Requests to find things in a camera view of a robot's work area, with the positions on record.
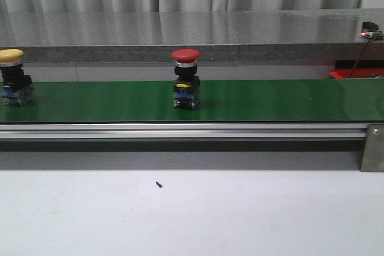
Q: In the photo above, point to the small green circuit board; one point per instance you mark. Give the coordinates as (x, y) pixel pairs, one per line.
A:
(371, 30)

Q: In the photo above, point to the steel conveyor support bracket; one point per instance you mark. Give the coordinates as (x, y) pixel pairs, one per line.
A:
(372, 160)

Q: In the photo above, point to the grey stone counter shelf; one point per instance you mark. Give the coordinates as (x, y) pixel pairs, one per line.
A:
(221, 36)

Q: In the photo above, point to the red mushroom push button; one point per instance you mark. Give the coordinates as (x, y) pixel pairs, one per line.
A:
(186, 88)

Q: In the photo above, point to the green conveyor belt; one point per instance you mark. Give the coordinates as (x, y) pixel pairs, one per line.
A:
(313, 100)

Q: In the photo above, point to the aluminium conveyor side rail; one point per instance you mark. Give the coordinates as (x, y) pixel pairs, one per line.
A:
(183, 130)

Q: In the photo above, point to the red plastic tray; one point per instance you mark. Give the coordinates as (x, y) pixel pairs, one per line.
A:
(359, 73)

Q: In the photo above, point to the yellow mushroom push button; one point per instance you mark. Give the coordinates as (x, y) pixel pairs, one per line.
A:
(17, 86)

